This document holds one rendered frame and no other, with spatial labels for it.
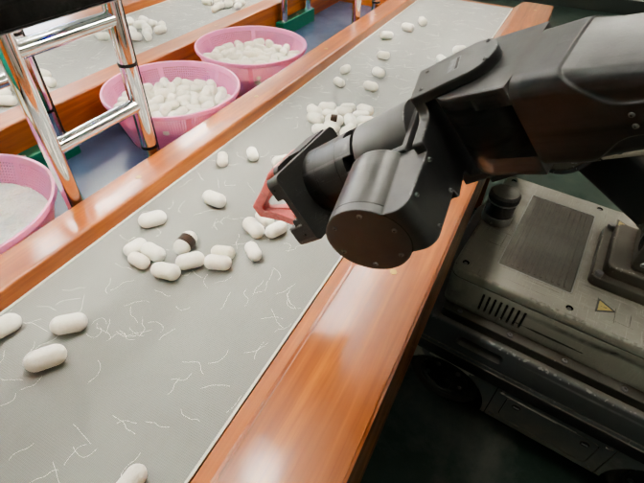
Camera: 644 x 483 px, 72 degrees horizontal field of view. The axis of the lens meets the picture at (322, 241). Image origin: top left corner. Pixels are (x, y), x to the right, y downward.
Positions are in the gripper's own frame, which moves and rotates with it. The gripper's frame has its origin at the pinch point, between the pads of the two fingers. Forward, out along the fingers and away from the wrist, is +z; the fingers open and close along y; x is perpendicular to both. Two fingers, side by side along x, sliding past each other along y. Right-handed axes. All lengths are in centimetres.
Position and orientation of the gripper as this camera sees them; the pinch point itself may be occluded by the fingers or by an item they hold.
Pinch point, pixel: (263, 207)
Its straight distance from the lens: 45.8
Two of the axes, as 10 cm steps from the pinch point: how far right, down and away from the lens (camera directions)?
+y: -4.5, 5.9, -6.7
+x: 5.4, 7.8, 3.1
